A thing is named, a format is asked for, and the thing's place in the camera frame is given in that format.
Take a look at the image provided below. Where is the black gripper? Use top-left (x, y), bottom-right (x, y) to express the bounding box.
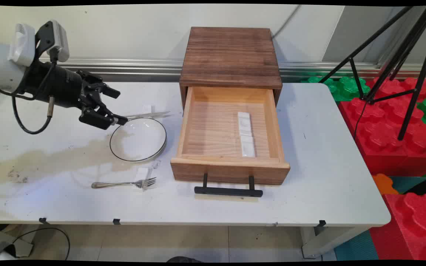
top-left (16, 60), bottom-right (128, 130)

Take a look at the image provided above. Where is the serrated steel table knife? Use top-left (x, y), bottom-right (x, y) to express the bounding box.
top-left (124, 111), bottom-right (171, 121)

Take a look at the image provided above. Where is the white bowl with black rim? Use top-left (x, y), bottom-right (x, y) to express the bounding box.
top-left (109, 117), bottom-right (168, 163)

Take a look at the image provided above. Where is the steel fork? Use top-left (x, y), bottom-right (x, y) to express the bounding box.
top-left (91, 177), bottom-right (157, 190)

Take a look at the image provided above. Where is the light wooden drawer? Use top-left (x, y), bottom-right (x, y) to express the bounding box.
top-left (170, 86), bottom-right (291, 185)

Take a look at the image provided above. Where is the dark wooden cabinet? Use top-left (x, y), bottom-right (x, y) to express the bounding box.
top-left (179, 26), bottom-right (283, 110)

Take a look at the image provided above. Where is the white table leg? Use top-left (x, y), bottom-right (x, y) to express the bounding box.
top-left (301, 226), bottom-right (366, 259)

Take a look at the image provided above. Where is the orange foam piece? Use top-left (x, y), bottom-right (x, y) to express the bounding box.
top-left (372, 173), bottom-right (399, 195)

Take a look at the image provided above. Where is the teal foam mat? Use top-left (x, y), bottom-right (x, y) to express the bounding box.
top-left (334, 229), bottom-right (379, 261)

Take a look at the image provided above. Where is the black tripod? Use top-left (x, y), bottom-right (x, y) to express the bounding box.
top-left (318, 5), bottom-right (426, 141)

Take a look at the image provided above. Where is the thin black camera cable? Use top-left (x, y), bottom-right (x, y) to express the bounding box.
top-left (0, 50), bottom-right (59, 101)

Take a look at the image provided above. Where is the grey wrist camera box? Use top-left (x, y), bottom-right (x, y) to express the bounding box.
top-left (35, 20), bottom-right (70, 63)

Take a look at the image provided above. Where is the black cable with metal plug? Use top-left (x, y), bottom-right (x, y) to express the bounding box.
top-left (11, 95), bottom-right (55, 135)

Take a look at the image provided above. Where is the black floor cable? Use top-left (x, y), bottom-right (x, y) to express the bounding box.
top-left (13, 227), bottom-right (71, 260)

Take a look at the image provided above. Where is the black drawer handle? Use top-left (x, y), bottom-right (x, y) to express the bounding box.
top-left (194, 173), bottom-right (264, 198)

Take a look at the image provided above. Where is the grey wall cable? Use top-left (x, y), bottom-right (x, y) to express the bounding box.
top-left (271, 5), bottom-right (303, 39)

